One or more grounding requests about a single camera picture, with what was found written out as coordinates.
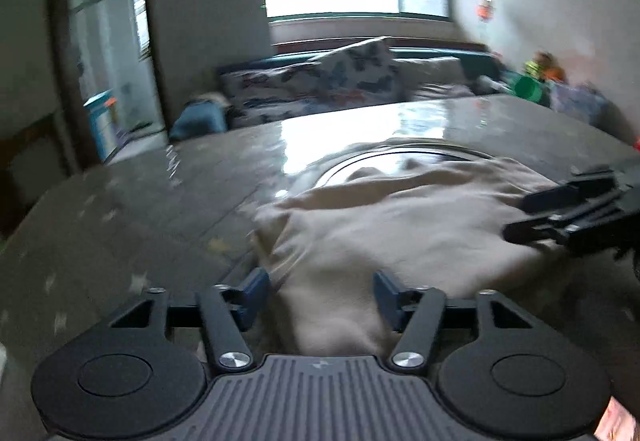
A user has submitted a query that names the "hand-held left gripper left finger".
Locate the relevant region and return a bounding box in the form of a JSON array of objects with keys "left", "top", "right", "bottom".
[{"left": 107, "top": 267, "right": 271, "bottom": 374}]

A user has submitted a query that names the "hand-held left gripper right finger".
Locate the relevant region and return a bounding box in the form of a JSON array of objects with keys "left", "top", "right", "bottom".
[{"left": 374, "top": 271, "right": 536, "bottom": 377}]

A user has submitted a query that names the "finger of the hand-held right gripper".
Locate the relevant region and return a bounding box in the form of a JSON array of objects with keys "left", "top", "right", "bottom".
[
  {"left": 502, "top": 201, "right": 626, "bottom": 254},
  {"left": 517, "top": 168, "right": 618, "bottom": 216}
]

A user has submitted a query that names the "cream sweater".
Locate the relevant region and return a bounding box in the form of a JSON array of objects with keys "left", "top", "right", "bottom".
[{"left": 252, "top": 156, "right": 591, "bottom": 357}]

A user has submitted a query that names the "clear plastic storage box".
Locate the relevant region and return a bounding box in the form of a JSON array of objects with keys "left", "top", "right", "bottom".
[{"left": 549, "top": 83, "right": 609, "bottom": 128}]

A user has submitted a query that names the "green plastic basin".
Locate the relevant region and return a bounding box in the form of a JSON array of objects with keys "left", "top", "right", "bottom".
[{"left": 509, "top": 73, "right": 552, "bottom": 108}]

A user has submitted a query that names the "round black induction cooker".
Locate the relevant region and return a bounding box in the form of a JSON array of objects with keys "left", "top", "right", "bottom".
[{"left": 312, "top": 141, "right": 496, "bottom": 194}]

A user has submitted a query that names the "stuffed toy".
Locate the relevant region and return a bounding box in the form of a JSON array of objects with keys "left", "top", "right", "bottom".
[{"left": 524, "top": 52, "right": 554, "bottom": 78}]

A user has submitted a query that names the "beige pillow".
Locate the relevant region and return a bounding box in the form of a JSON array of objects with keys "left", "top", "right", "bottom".
[{"left": 399, "top": 56, "right": 477, "bottom": 100}]

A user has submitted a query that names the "blue quilted cushion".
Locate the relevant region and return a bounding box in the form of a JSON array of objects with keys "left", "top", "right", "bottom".
[{"left": 169, "top": 100, "right": 227, "bottom": 142}]

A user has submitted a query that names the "teal sofa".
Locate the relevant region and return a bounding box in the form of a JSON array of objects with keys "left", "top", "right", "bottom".
[{"left": 216, "top": 47, "right": 506, "bottom": 122}]

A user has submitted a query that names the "smartphone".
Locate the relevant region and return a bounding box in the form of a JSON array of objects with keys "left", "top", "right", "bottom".
[{"left": 594, "top": 395, "right": 640, "bottom": 441}]

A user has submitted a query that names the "long butterfly print cushion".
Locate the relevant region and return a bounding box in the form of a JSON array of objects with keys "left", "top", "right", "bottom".
[{"left": 220, "top": 63, "right": 331, "bottom": 119}]

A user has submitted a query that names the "blue white cabinet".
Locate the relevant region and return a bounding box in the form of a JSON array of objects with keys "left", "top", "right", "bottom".
[{"left": 84, "top": 91, "right": 119, "bottom": 162}]

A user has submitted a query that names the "square butterfly print cushion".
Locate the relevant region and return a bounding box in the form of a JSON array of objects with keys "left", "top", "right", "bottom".
[{"left": 317, "top": 37, "right": 403, "bottom": 104}]

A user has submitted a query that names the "dark wooden door frame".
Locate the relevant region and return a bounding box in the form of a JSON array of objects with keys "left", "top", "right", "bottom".
[{"left": 46, "top": 0, "right": 168, "bottom": 172}]

